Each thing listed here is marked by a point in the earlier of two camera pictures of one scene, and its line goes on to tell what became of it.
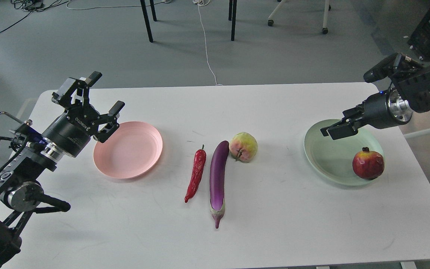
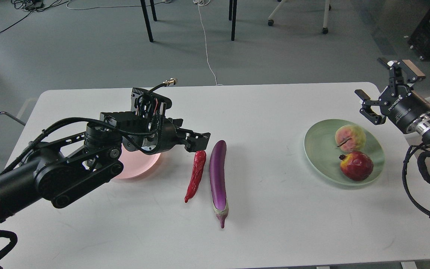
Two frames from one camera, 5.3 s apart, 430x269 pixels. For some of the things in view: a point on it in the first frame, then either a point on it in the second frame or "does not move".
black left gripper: (69, 133) to (164, 134)
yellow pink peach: (243, 147) to (349, 138)
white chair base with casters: (327, 7) does not move
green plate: (333, 159) does not move
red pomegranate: (368, 165) to (356, 165)
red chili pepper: (199, 160) does not move
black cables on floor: (32, 6) does not move
